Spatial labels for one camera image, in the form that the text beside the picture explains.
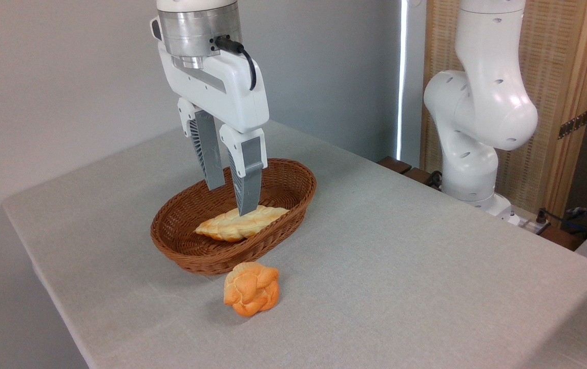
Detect wooden rattan folding screen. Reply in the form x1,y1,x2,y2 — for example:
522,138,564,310
421,0,587,222

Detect brown wooden block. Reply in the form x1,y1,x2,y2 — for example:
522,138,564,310
377,156,412,175
403,167,444,191

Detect round knotted orange bread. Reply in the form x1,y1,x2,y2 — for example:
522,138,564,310
223,262,280,317

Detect brown wicker basket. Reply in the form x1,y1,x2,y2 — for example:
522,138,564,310
151,158,318,276

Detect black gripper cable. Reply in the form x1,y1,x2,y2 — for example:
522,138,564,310
215,35,258,91

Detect grey tablecloth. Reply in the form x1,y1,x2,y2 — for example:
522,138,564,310
2,120,587,369

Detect long braided bread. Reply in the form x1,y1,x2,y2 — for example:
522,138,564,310
195,205,290,243

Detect metal screen hinge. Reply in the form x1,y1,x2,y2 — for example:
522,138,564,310
558,110,587,140

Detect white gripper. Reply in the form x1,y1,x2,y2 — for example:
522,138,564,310
158,41,270,216

